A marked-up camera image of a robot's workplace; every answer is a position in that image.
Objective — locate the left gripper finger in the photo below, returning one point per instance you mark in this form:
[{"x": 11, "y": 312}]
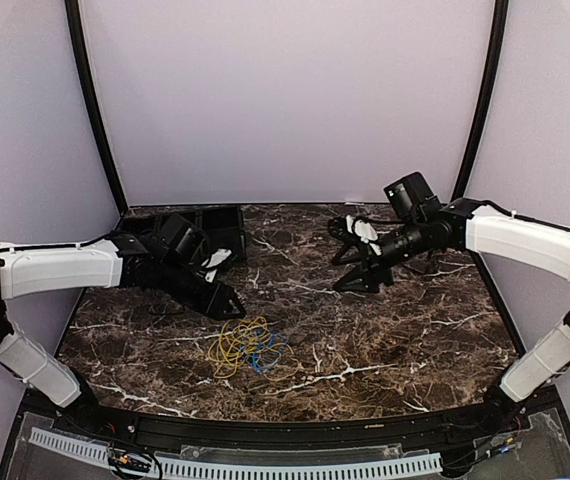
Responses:
[
  {"x": 229, "y": 312},
  {"x": 228, "y": 298}
]

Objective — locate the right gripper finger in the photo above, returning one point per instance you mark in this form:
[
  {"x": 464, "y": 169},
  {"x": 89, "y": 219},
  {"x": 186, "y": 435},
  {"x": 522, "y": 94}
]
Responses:
[
  {"x": 357, "y": 280},
  {"x": 350, "y": 252}
]

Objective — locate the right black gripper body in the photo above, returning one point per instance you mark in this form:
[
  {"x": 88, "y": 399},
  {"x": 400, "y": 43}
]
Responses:
[{"x": 372, "y": 259}]

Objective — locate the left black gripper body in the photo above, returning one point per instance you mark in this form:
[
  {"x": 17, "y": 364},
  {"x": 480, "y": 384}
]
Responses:
[{"x": 203, "y": 302}]

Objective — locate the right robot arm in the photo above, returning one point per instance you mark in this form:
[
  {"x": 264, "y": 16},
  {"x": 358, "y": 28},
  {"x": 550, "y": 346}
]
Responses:
[{"x": 425, "y": 224}]

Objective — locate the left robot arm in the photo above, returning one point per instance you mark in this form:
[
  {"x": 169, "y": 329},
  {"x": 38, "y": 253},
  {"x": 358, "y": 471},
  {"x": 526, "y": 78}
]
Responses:
[{"x": 175, "y": 258}]

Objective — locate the black three-compartment tray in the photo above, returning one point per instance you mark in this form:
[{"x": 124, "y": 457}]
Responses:
[{"x": 224, "y": 225}]

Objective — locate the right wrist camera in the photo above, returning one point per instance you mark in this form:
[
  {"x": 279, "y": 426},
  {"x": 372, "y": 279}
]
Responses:
[{"x": 355, "y": 228}]

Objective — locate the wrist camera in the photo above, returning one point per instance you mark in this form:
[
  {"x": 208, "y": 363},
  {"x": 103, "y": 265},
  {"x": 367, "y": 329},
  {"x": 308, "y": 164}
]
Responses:
[
  {"x": 355, "y": 228},
  {"x": 216, "y": 262}
]

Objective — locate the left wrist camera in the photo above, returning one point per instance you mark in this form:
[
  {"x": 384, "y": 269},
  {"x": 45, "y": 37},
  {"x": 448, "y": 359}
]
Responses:
[{"x": 216, "y": 262}]

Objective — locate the black front rail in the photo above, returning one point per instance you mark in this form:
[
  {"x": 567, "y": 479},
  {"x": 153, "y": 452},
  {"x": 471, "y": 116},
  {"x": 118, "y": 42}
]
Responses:
[{"x": 454, "y": 428}]

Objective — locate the white slotted cable duct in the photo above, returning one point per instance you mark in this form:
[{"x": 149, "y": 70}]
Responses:
[{"x": 167, "y": 466}]

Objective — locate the right black frame post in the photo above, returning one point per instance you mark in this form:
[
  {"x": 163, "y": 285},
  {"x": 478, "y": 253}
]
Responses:
[{"x": 490, "y": 70}]

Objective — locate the black frame post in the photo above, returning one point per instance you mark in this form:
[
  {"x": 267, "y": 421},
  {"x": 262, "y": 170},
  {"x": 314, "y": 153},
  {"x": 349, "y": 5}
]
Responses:
[
  {"x": 93, "y": 110},
  {"x": 490, "y": 70}
]

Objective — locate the left black frame post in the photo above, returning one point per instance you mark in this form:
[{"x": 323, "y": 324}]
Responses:
[{"x": 93, "y": 110}]

